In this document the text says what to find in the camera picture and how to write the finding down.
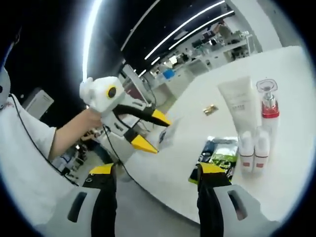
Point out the long straight ceiling light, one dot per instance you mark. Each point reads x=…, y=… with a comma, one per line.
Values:
x=95, y=29

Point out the white skincare tube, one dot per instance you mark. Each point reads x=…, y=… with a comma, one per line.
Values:
x=240, y=103

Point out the row of white office desks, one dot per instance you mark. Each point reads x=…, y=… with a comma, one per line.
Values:
x=222, y=53

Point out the ceiling air vent panel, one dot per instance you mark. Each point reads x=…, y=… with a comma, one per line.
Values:
x=39, y=100

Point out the pink display screen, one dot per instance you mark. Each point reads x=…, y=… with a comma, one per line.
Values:
x=132, y=90

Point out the gold skincare sachet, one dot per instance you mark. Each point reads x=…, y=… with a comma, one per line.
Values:
x=210, y=109

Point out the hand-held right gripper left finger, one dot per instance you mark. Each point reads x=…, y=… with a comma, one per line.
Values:
x=103, y=202

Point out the person's left hand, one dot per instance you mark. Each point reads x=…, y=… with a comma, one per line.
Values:
x=90, y=119

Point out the skincare pump bottle red collar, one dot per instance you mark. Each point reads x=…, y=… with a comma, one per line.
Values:
x=270, y=112

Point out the grey chest-worn device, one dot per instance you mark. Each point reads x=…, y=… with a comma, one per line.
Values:
x=4, y=84

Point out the person in white shirt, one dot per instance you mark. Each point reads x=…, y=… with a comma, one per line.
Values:
x=22, y=138

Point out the green black skincare packet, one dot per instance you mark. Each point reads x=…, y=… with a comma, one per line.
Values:
x=222, y=153

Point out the small skincare bottle clear cap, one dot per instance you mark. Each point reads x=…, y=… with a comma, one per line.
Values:
x=261, y=155
x=246, y=155

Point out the curved ceiling light strip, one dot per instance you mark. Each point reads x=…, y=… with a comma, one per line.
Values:
x=197, y=30
x=182, y=27

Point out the blue storage box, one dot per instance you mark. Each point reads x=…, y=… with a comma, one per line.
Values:
x=168, y=74

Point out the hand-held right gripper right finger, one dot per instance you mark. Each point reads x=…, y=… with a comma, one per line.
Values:
x=212, y=197

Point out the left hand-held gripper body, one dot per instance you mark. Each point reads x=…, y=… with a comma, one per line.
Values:
x=98, y=93

